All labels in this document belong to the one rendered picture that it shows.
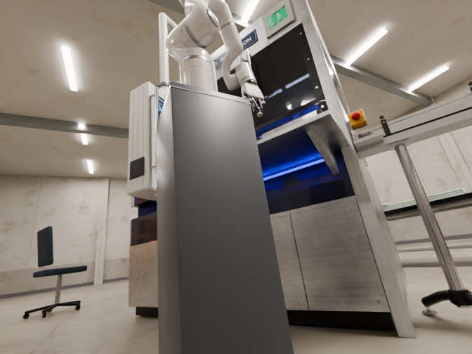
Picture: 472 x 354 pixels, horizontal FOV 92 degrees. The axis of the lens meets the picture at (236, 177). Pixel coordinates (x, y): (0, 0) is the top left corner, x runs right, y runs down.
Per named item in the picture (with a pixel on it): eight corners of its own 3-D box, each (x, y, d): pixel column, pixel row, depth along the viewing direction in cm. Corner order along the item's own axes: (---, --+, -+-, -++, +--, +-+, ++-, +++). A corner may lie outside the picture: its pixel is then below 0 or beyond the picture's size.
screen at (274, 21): (267, 38, 166) (262, 18, 173) (294, 20, 155) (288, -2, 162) (266, 38, 165) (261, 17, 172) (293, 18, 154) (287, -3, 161)
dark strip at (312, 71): (325, 130, 128) (295, 28, 154) (333, 126, 126) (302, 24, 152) (324, 129, 127) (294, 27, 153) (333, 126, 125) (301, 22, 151)
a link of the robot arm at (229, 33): (205, 34, 118) (227, 90, 119) (233, 20, 114) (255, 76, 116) (210, 43, 126) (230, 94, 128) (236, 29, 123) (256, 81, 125)
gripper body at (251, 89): (253, 94, 122) (259, 108, 116) (237, 89, 117) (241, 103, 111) (260, 82, 116) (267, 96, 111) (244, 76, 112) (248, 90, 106)
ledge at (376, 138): (357, 152, 128) (357, 148, 129) (384, 143, 121) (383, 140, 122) (353, 144, 117) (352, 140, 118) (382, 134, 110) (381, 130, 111)
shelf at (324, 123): (246, 184, 161) (246, 181, 162) (352, 149, 124) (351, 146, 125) (199, 169, 123) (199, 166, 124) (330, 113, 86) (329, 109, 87)
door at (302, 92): (261, 126, 156) (248, 60, 175) (324, 95, 133) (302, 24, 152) (260, 125, 155) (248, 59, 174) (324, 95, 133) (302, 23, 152)
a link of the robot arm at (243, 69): (236, 81, 115) (253, 73, 113) (231, 66, 122) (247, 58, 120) (241, 93, 122) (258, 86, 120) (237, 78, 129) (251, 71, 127)
